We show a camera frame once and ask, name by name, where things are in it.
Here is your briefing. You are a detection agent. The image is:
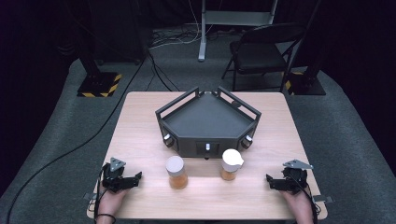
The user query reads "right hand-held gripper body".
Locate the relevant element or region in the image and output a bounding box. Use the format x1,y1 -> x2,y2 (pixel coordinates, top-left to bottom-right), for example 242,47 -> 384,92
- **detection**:
281,159 -> 314,194

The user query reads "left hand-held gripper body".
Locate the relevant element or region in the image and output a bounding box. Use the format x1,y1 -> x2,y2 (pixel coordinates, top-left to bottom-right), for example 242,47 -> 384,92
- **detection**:
101,157 -> 127,192

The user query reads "spouted white lid spice jar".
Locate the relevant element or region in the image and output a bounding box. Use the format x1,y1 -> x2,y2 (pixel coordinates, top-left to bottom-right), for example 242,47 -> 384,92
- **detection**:
219,148 -> 246,182

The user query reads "person's left hand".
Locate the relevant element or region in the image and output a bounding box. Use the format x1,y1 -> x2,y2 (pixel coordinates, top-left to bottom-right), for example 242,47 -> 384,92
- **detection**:
98,186 -> 129,216

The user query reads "person's right hand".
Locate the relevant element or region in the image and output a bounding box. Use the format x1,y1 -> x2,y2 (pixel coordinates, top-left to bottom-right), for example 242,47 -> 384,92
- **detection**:
279,189 -> 314,218

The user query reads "black wristband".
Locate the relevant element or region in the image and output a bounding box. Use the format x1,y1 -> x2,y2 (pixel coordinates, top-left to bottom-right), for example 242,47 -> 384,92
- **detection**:
95,213 -> 117,224

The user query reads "black stand with striped base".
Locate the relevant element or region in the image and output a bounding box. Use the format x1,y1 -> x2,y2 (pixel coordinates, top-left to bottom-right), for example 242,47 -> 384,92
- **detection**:
77,46 -> 123,98
284,0 -> 327,96

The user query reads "black folding chair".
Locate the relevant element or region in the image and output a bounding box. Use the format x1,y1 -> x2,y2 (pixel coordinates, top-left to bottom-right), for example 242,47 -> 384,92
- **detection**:
221,22 -> 308,93

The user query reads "grey metal stand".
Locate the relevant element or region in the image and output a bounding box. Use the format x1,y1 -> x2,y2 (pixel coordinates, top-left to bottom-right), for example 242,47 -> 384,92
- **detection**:
197,0 -> 278,63

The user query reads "right hand-held gripper black cable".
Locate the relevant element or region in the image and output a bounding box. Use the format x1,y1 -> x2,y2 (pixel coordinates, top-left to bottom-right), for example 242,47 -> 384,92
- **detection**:
290,175 -> 319,224

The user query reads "hand-held gripper black cable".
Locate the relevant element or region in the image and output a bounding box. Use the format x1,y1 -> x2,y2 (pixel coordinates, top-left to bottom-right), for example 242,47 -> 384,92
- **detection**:
92,163 -> 108,224
290,175 -> 319,224

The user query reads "left hand-held gripper black cable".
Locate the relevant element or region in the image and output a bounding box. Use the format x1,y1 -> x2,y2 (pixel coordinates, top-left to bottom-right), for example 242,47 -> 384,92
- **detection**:
92,163 -> 108,224

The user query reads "long black floor cable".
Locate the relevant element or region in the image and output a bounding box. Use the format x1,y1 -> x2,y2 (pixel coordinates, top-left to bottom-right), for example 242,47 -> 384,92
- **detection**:
5,57 -> 148,224

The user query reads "white floor cable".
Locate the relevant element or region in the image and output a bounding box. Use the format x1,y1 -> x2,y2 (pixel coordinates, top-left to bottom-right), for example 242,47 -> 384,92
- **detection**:
148,0 -> 213,50

